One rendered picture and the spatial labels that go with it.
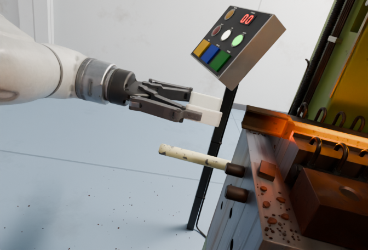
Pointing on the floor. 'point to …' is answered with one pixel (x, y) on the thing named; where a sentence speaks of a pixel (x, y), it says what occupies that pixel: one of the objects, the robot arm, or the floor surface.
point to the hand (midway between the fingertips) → (207, 108)
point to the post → (211, 155)
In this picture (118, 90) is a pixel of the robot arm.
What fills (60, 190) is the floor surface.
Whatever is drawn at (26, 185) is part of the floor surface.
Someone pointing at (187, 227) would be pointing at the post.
